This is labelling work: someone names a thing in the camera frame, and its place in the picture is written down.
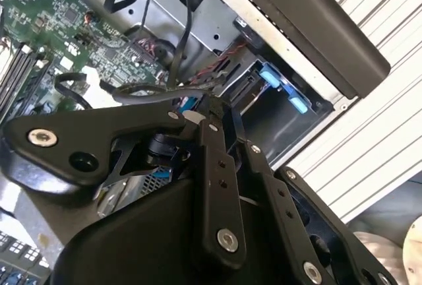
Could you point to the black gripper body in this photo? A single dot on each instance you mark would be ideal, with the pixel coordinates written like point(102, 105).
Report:
point(138, 248)

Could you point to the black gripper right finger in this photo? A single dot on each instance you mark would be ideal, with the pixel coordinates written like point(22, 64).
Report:
point(283, 199)

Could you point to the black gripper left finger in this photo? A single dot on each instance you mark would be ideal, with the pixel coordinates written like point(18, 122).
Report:
point(132, 123)

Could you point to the hard disk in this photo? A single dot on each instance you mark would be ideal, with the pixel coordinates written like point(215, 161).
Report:
point(270, 78)

